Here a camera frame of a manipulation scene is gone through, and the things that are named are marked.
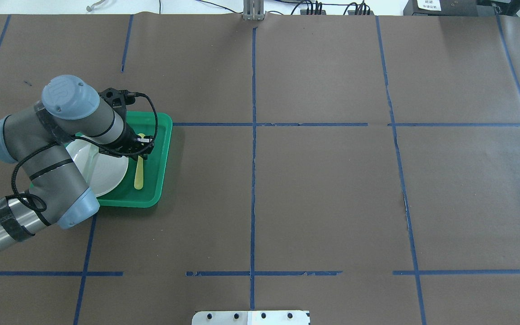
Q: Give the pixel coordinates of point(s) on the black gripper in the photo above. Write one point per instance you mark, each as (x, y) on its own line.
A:
(130, 139)

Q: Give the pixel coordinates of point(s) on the green plastic tray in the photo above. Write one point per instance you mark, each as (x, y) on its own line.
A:
(154, 170)

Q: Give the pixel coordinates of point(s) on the white pedestal column with base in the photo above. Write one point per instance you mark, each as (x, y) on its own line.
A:
(266, 317)

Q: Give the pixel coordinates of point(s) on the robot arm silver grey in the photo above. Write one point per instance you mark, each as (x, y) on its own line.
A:
(47, 186)

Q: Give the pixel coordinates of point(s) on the pale green plastic fork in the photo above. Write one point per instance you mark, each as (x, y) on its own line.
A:
(90, 163)

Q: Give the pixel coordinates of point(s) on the white round plate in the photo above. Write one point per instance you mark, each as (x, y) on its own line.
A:
(109, 171)

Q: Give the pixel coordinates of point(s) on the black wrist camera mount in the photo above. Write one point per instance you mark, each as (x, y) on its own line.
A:
(118, 100)

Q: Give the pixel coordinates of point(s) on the aluminium frame post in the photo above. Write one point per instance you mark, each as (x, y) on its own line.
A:
(253, 10)

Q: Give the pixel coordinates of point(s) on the yellow plastic spoon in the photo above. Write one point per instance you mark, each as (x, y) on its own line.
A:
(139, 174)

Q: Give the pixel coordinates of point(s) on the black computer box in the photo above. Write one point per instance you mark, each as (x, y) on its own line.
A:
(462, 8)

